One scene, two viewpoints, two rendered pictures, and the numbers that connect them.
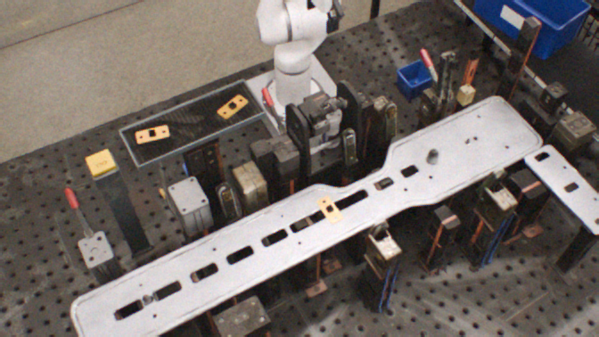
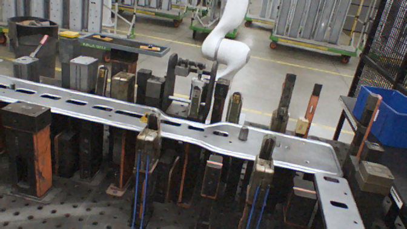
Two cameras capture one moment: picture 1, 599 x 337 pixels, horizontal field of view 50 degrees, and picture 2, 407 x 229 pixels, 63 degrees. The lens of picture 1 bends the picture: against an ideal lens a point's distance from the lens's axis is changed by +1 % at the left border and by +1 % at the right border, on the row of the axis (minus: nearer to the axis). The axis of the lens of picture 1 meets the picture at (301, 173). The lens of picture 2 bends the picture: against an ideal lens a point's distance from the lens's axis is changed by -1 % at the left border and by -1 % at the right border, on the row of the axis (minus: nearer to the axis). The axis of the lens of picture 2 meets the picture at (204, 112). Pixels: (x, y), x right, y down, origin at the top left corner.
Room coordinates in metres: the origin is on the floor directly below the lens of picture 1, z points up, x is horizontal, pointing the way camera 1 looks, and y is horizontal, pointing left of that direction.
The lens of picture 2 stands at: (0.11, -0.85, 1.53)
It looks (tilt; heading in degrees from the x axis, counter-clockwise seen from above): 24 degrees down; 35
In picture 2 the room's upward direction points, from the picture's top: 9 degrees clockwise
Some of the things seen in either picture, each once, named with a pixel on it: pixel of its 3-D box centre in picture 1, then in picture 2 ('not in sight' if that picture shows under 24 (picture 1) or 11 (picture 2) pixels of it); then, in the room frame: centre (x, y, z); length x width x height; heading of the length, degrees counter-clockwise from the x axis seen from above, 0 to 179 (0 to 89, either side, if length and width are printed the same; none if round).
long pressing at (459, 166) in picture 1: (324, 216); (142, 118); (0.86, -0.06, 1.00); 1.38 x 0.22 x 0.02; 119
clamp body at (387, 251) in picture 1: (379, 271); (145, 179); (0.75, -0.21, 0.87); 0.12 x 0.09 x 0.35; 29
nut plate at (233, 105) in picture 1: (232, 105); (149, 46); (1.10, 0.19, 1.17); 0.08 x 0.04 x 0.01; 137
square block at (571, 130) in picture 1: (556, 160); (357, 216); (1.12, -0.79, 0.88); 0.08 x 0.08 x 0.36; 29
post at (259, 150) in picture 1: (264, 185); (140, 114); (1.01, 0.11, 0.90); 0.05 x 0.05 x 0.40; 29
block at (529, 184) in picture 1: (513, 208); (291, 224); (0.97, -0.64, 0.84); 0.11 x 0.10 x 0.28; 29
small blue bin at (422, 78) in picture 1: (414, 81); not in sight; (1.56, -0.41, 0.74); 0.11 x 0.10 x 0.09; 119
